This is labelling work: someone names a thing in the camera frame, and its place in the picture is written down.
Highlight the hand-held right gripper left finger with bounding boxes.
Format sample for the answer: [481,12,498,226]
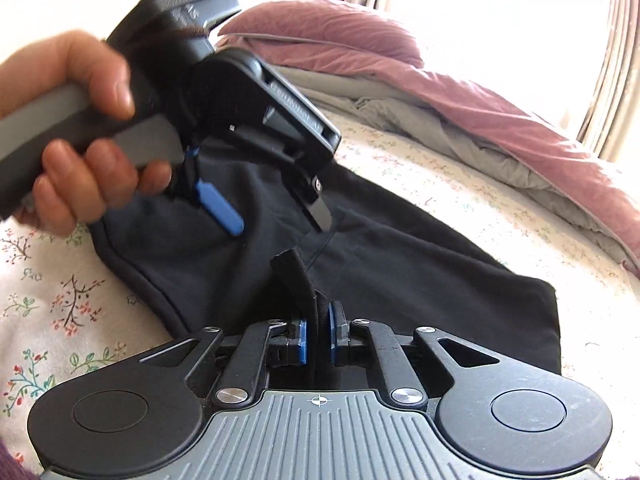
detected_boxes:
[140,317,310,407]

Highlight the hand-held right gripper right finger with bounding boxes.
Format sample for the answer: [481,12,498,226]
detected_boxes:
[327,300,501,407]

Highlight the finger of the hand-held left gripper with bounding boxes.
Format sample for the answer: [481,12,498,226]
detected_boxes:
[279,159,334,234]
[170,147,245,237]

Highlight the black pants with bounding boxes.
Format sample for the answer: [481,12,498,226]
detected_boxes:
[87,152,560,376]

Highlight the person's left hand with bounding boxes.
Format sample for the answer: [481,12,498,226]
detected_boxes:
[0,30,174,236]

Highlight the mauve duvet with grey lining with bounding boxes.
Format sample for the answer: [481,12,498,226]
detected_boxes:
[215,0,640,278]

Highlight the floral bed sheet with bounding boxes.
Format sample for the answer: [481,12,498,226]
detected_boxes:
[0,105,640,480]

